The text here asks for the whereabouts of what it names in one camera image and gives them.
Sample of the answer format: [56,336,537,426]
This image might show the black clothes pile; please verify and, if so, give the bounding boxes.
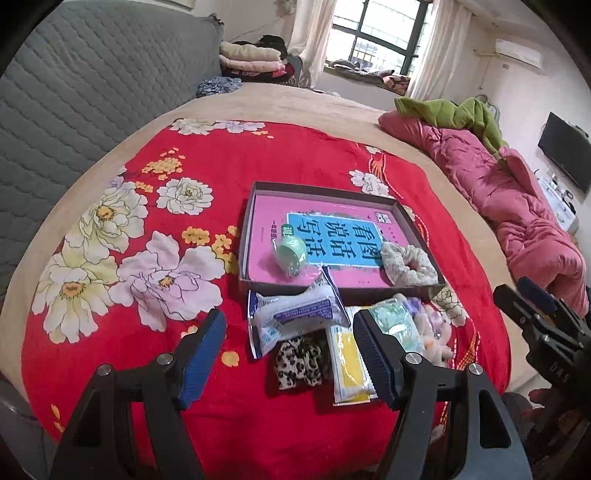
[233,34,289,51]

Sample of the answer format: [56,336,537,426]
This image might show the yellow and white packet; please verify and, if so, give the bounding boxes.
[325,307,379,406]

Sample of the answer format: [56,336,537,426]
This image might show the green blanket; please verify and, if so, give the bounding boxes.
[394,96,509,160]

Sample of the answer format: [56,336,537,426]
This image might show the mint green roll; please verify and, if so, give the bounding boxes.
[276,234,309,278]

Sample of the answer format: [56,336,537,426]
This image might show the dark framed window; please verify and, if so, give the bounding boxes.
[330,0,428,77]

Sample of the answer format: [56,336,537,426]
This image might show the green tissue pack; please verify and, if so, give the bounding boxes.
[369,298,423,356]

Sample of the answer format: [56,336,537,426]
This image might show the grey quilted headboard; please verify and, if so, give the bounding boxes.
[0,0,222,296]

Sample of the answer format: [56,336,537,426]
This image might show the shallow brown cardboard box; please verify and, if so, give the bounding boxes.
[238,181,448,301]

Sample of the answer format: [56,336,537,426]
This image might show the bed with beige sheet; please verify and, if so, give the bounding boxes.
[9,82,555,416]

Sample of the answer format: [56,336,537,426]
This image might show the blue patterned cloth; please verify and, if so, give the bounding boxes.
[196,76,243,97]

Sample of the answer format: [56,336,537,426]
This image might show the white floral scrunchie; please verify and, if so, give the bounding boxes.
[381,244,438,286]

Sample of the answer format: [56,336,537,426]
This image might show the leopard print scrunchie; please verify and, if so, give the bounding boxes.
[273,335,331,391]

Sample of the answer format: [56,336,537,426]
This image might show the white and blue packet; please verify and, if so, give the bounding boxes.
[248,267,352,361]

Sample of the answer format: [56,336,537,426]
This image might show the stack of folded clothes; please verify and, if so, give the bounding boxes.
[219,41,284,77]

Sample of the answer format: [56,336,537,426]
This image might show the black television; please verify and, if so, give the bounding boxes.
[538,112,591,195]

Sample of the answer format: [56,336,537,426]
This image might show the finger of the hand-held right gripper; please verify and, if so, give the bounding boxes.
[517,276,591,342]
[493,285,578,352]

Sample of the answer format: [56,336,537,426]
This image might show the person's right hand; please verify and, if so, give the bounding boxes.
[527,388,555,409]

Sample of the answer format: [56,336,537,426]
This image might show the white air conditioner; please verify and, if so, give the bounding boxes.
[495,39,542,70]

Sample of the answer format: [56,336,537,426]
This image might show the white curtain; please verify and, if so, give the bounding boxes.
[286,0,335,88]
[409,0,472,100]

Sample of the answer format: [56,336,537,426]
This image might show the beige plush toy purple dress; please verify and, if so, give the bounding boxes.
[402,295,455,367]

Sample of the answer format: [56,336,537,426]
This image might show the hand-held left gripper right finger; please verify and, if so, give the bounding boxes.
[353,308,529,480]

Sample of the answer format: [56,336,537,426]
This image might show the white cabinet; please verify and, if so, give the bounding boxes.
[538,175,580,232]

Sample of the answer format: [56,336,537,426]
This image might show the pink quilt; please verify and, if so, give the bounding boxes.
[378,111,591,319]

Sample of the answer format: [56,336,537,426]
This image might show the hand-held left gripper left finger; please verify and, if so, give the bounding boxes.
[48,308,228,480]

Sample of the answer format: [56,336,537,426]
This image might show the pink book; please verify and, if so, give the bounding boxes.
[249,194,409,287]

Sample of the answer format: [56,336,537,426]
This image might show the red floral blanket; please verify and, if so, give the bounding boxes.
[30,121,511,480]

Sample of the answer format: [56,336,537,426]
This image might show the patterned window seat cushion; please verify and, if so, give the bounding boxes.
[325,59,411,90]

